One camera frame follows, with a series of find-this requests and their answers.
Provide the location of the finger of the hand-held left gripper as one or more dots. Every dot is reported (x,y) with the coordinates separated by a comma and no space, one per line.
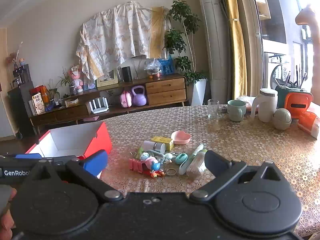
(27,155)

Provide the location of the green leafy houseplant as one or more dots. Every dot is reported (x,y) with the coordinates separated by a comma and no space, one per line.
(181,12)

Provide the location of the pink doll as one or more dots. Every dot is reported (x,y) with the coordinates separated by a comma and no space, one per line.
(77,78)

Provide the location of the pink flat tray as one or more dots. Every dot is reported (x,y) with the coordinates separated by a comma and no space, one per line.
(91,118)

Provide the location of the small plant in vase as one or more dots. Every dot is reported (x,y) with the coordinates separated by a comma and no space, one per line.
(72,88)

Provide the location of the small white carton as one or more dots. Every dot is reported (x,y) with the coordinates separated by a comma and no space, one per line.
(71,102)

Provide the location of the light blue plastic holder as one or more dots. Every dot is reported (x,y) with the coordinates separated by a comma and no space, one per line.
(160,154)

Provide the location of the black cylindrical speaker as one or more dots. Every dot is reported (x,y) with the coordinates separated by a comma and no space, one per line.
(126,73)

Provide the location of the white washing machine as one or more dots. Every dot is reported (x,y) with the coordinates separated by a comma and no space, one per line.
(276,70)

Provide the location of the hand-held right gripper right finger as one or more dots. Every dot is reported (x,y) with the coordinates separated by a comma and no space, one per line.
(216,162)

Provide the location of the purple kettlebell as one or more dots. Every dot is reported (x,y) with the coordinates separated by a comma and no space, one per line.
(139,97)

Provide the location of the white standing air conditioner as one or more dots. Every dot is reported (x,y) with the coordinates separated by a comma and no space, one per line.
(215,45)

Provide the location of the white lidded pitcher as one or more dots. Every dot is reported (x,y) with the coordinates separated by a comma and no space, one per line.
(266,105)

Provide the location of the white cylindrical jar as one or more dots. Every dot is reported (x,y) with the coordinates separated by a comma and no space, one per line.
(153,146)

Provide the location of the teal pencil sharpener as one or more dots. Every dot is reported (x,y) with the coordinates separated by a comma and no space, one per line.
(181,158)

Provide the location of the white router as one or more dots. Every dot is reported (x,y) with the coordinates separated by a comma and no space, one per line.
(98,106)

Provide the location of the orange small toy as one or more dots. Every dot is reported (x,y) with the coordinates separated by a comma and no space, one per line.
(157,173)

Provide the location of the cream photo frame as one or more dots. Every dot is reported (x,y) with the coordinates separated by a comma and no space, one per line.
(107,78)

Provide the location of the white and green tube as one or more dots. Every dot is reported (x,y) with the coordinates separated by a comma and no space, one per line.
(196,152)

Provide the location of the black water dispenser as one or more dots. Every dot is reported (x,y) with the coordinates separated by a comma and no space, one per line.
(21,97)

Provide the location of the floral lace tablecloth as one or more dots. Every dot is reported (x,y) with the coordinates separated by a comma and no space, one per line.
(250,150)

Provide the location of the pale green mug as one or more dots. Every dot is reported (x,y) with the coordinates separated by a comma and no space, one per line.
(236,110)

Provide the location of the grey patterned packet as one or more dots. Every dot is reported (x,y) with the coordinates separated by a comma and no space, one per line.
(223,108)

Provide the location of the person's left hand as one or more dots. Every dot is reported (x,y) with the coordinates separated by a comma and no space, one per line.
(5,226)

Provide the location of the printed snack bag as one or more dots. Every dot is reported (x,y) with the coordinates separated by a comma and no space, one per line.
(38,103)

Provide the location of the pink toy case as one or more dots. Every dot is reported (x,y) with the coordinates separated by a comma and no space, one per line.
(125,100)

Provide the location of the floral draped cloth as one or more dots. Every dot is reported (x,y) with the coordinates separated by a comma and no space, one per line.
(120,35)

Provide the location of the red cardboard box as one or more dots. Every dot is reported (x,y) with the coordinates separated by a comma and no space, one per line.
(70,140)

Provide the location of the yellow curtain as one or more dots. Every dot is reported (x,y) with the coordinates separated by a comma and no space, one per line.
(236,42)

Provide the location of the orange plastic packet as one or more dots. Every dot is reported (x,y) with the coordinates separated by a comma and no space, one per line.
(310,123)

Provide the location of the clear drinking glass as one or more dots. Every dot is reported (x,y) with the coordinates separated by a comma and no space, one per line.
(213,108)

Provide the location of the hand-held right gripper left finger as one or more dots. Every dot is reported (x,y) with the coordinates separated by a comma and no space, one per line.
(96,163)

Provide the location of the pink hair clip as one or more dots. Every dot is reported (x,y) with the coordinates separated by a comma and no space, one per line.
(135,165)

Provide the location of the yellow small box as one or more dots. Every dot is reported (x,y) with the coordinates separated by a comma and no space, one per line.
(162,142)

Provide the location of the orange carton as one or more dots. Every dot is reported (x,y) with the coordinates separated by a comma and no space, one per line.
(43,92)

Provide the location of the teal utensil holder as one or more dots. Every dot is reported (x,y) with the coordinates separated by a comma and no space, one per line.
(281,93)

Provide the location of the pink heart-shaped bowl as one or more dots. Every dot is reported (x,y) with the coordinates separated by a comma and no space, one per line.
(181,138)

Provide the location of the clear plastic bag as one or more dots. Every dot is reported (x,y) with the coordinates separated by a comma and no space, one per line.
(152,66)

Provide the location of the round grey-green container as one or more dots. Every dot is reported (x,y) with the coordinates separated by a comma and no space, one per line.
(282,118)

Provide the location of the pink and blue toy figure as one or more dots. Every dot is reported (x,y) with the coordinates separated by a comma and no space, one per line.
(152,163)

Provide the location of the orange tissue holder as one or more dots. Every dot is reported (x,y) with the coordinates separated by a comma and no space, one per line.
(298,103)

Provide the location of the wooden media cabinet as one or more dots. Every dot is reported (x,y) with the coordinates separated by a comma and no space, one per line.
(165,92)

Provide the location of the blue plastic bag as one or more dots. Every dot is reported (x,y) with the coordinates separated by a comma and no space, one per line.
(166,66)

